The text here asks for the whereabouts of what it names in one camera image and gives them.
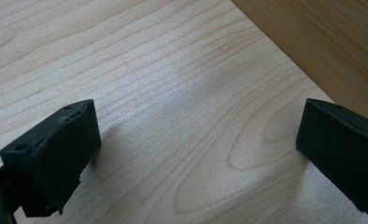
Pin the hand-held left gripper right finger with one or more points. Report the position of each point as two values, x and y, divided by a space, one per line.
344 149

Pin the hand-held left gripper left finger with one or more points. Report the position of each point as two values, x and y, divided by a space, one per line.
53 155

